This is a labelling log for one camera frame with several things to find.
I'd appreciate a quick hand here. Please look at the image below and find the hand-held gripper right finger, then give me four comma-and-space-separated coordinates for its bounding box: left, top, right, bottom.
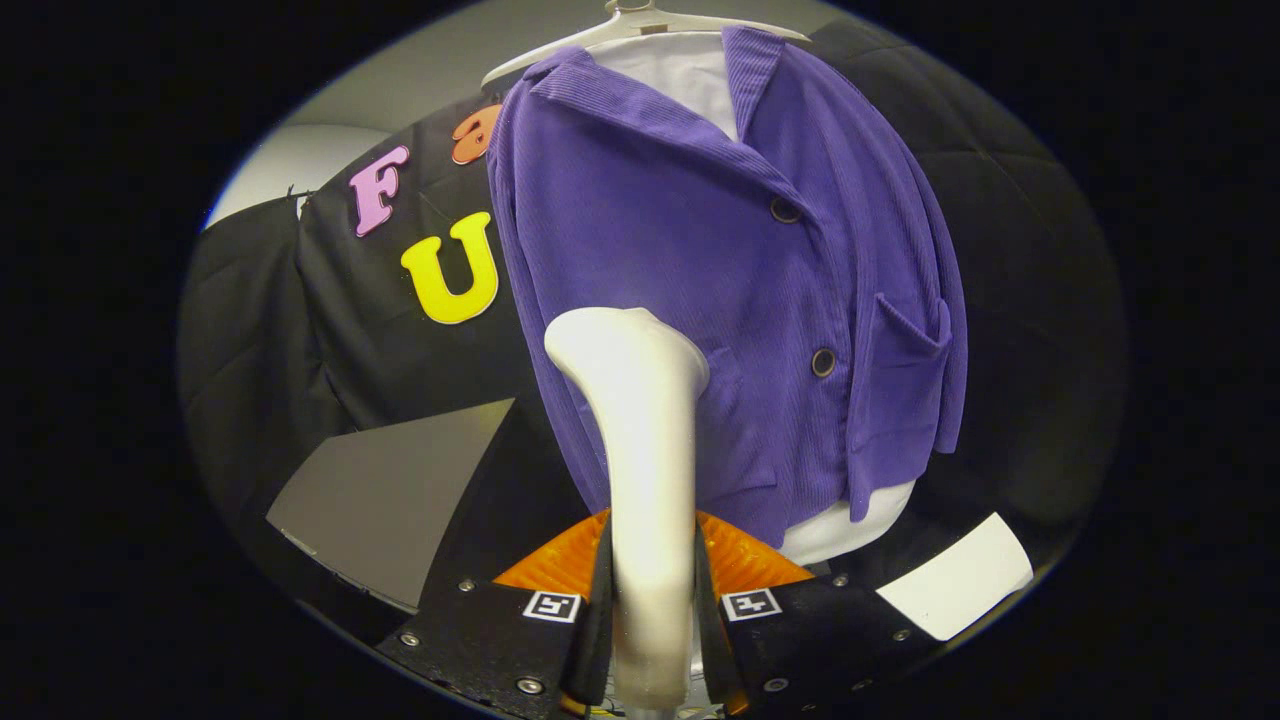
695, 510, 946, 717

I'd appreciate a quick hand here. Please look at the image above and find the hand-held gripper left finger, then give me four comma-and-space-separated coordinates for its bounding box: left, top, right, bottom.
375, 508, 614, 719

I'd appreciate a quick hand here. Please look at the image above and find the white garment steamer head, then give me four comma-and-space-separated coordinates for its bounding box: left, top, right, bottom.
543, 307, 711, 711

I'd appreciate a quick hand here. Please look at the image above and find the purple button jacket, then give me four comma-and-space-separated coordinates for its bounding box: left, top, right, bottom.
487, 27, 969, 549

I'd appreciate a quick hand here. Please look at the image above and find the white padded garment form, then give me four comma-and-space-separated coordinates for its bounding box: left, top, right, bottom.
590, 32, 916, 566

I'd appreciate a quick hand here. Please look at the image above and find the grey cabinet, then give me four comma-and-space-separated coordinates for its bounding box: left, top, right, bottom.
266, 398, 516, 613

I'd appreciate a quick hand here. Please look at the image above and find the white paper sheet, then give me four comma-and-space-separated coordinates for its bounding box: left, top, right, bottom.
876, 512, 1034, 642

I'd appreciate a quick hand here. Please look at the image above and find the black backdrop cloth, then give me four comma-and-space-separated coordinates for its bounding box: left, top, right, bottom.
180, 20, 1131, 641

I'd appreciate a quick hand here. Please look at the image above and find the white plastic hanger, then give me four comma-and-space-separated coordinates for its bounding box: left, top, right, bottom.
480, 0, 813, 89

